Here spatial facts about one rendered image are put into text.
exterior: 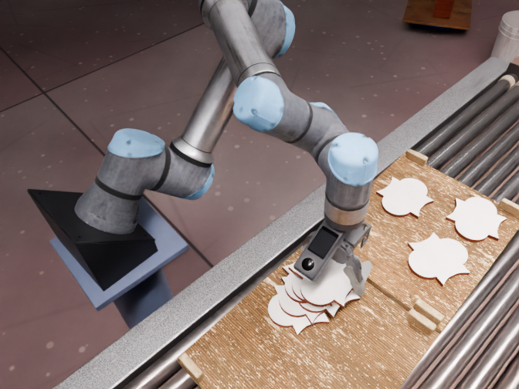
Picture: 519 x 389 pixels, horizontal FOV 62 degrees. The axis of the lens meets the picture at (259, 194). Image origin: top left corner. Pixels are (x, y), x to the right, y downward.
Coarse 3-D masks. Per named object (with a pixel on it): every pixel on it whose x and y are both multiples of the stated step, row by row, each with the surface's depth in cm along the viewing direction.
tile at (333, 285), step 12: (336, 264) 93; (300, 276) 92; (324, 276) 91; (336, 276) 91; (300, 288) 90; (312, 288) 90; (324, 288) 89; (336, 288) 89; (348, 288) 89; (312, 300) 88; (324, 300) 88; (336, 300) 87
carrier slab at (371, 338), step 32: (256, 288) 98; (224, 320) 93; (256, 320) 93; (352, 320) 92; (384, 320) 91; (192, 352) 89; (224, 352) 88; (256, 352) 88; (288, 352) 88; (320, 352) 87; (352, 352) 87; (384, 352) 87; (416, 352) 87; (224, 384) 84; (256, 384) 84; (288, 384) 84; (320, 384) 83; (352, 384) 83; (384, 384) 83
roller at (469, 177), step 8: (512, 128) 133; (504, 136) 131; (512, 136) 130; (496, 144) 128; (504, 144) 128; (512, 144) 130; (488, 152) 126; (496, 152) 126; (504, 152) 128; (480, 160) 124; (488, 160) 124; (496, 160) 125; (472, 168) 122; (480, 168) 122; (488, 168) 124; (464, 176) 120; (472, 176) 120; (480, 176) 122; (472, 184) 120
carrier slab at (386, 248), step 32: (448, 192) 114; (384, 224) 108; (416, 224) 108; (448, 224) 107; (512, 224) 107; (384, 256) 102; (480, 256) 101; (384, 288) 96; (416, 288) 96; (448, 288) 96; (448, 320) 91
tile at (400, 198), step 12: (396, 180) 116; (408, 180) 116; (384, 192) 114; (396, 192) 114; (408, 192) 113; (420, 192) 113; (384, 204) 111; (396, 204) 111; (408, 204) 111; (420, 204) 111; (396, 216) 109
